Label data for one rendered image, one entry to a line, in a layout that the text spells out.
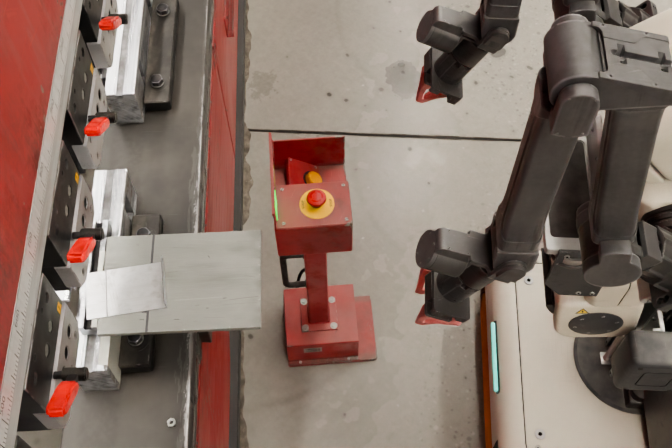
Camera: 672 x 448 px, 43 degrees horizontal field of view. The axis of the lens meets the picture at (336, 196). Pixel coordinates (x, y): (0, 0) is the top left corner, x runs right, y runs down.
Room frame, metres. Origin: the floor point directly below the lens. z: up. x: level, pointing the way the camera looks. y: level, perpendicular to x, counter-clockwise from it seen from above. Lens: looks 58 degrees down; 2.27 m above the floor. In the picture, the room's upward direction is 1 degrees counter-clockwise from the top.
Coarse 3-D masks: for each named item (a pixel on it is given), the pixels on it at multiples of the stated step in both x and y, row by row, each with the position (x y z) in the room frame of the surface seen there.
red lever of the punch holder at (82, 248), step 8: (72, 232) 0.58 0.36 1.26; (80, 232) 0.57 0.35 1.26; (88, 232) 0.57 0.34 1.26; (96, 232) 0.57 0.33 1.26; (80, 240) 0.55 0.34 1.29; (88, 240) 0.54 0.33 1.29; (96, 240) 0.57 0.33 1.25; (72, 248) 0.52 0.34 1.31; (80, 248) 0.52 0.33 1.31; (88, 248) 0.53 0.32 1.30; (72, 256) 0.51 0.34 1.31; (80, 256) 0.51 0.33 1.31
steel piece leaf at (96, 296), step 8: (96, 272) 0.64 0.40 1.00; (104, 272) 0.64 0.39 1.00; (88, 280) 0.63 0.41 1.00; (96, 280) 0.63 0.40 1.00; (104, 280) 0.63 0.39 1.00; (88, 288) 0.62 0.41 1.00; (96, 288) 0.62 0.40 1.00; (104, 288) 0.62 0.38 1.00; (88, 296) 0.60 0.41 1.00; (96, 296) 0.60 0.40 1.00; (104, 296) 0.60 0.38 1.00; (88, 304) 0.59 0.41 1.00; (96, 304) 0.59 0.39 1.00; (104, 304) 0.59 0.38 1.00; (88, 312) 0.57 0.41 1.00; (96, 312) 0.57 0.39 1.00; (104, 312) 0.57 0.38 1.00
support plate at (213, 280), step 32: (128, 256) 0.68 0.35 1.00; (160, 256) 0.67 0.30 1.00; (192, 256) 0.67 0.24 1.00; (224, 256) 0.67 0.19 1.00; (256, 256) 0.67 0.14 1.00; (192, 288) 0.61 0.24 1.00; (224, 288) 0.61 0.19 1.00; (256, 288) 0.61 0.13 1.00; (128, 320) 0.56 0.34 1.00; (160, 320) 0.56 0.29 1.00; (192, 320) 0.56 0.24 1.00; (224, 320) 0.56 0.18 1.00; (256, 320) 0.55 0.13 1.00
